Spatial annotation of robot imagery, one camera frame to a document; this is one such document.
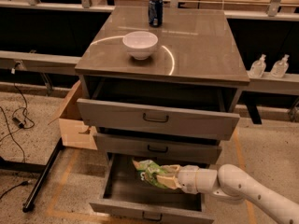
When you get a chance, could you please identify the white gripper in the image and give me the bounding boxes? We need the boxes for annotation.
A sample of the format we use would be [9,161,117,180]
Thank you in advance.
[156,164,219,194]

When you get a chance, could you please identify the green rice chip bag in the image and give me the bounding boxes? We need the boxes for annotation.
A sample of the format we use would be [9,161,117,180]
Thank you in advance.
[132,160,168,189]

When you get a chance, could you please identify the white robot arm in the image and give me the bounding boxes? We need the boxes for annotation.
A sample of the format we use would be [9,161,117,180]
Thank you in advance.
[155,164,299,224]

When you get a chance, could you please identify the grey middle drawer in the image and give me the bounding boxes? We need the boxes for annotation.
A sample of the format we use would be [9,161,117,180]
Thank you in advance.
[93,133,221,164]

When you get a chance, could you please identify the grey drawer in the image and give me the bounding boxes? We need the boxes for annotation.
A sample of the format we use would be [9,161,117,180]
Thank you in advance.
[90,154,214,224]
[93,133,221,164]
[77,98,239,140]

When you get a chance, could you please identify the grey bottom drawer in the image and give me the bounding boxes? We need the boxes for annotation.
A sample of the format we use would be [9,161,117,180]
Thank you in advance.
[90,154,214,224]

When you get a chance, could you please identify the grey top drawer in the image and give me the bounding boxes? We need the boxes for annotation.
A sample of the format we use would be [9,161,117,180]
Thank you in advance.
[77,98,239,140]

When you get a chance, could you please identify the grey drawer cabinet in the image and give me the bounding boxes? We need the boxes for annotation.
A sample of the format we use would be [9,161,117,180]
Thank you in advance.
[74,5,250,224]

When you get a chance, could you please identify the cardboard box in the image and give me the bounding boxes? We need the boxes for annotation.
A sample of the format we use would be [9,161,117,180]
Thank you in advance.
[50,81,97,150]

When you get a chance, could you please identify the black metal floor bar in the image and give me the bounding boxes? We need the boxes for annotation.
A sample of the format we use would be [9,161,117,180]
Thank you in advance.
[0,139,64,213]

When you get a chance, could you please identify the white ceramic bowl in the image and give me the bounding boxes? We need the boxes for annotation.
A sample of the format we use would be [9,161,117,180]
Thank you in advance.
[122,31,158,60]

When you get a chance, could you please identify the clear pump bottle left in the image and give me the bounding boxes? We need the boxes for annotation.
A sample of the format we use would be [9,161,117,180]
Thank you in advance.
[249,54,266,78]

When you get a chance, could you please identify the clear pump bottle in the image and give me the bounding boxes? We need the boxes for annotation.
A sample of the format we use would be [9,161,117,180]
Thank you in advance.
[270,54,289,78]
[249,54,266,78]

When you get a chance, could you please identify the clear pump bottle right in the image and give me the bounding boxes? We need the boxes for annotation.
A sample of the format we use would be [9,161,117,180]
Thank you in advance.
[270,54,289,78]

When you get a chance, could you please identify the blue soda can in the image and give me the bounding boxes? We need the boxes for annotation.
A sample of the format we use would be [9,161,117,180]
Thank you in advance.
[148,0,164,27]

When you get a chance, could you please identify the black cable on floor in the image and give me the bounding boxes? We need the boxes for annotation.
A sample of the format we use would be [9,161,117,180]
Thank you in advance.
[0,179,34,200]

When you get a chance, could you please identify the grey metal shelf rail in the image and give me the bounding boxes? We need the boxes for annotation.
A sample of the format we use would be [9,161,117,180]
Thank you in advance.
[0,50,80,76]

